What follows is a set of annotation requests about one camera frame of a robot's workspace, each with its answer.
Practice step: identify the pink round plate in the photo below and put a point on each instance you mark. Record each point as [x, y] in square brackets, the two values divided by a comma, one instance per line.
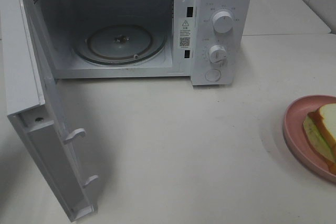
[295, 136]

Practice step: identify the glass microwave turntable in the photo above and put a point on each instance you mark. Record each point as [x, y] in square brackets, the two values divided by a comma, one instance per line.
[118, 45]

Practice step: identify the round white door button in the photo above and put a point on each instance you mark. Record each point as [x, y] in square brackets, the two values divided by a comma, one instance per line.
[213, 75]

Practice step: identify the white microwave door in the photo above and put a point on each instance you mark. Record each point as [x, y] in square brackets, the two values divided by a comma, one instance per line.
[34, 106]

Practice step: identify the white microwave knob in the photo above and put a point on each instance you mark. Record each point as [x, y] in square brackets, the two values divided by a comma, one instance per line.
[217, 54]
[222, 21]

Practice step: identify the white microwave oven body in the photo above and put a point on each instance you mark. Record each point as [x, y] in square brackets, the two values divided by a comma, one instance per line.
[68, 20]

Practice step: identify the white warning label sticker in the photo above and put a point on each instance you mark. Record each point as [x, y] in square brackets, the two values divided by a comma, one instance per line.
[185, 32]

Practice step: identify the white bread sandwich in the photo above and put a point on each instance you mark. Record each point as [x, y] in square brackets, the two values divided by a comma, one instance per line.
[319, 128]

